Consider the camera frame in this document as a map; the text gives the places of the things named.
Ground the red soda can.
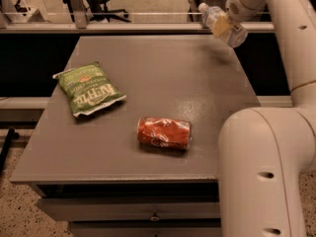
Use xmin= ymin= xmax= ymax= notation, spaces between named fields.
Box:
xmin=137 ymin=117 xmax=192 ymax=150

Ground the metal drawer knob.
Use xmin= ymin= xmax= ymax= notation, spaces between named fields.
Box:
xmin=149 ymin=212 xmax=160 ymax=222

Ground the upper grey drawer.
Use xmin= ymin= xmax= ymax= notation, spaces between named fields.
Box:
xmin=37 ymin=197 xmax=220 ymax=222

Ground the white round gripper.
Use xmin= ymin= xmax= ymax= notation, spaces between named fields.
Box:
xmin=211 ymin=0 xmax=266 ymax=38

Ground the lower grey drawer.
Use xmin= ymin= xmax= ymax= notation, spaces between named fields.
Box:
xmin=69 ymin=221 xmax=222 ymax=237

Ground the grey drawer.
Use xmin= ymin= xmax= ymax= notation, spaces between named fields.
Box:
xmin=69 ymin=221 xmax=222 ymax=237
xmin=37 ymin=197 xmax=220 ymax=222

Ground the grey wooden drawer cabinet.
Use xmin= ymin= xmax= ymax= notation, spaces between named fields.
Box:
xmin=9 ymin=34 xmax=261 ymax=237

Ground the clear blue-label plastic bottle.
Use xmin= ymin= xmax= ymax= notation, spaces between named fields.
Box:
xmin=198 ymin=3 xmax=248 ymax=48

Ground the grey metal railing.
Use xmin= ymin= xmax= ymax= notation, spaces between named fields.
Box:
xmin=0 ymin=0 xmax=277 ymax=36

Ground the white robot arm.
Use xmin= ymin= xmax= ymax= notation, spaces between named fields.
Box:
xmin=218 ymin=0 xmax=316 ymax=237

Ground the green chip bag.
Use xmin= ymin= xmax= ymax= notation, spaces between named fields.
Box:
xmin=52 ymin=62 xmax=126 ymax=118

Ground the black office chair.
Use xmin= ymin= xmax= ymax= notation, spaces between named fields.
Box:
xmin=59 ymin=0 xmax=131 ymax=24

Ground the black pole at left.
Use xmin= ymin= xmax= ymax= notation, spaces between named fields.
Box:
xmin=0 ymin=128 xmax=20 ymax=175

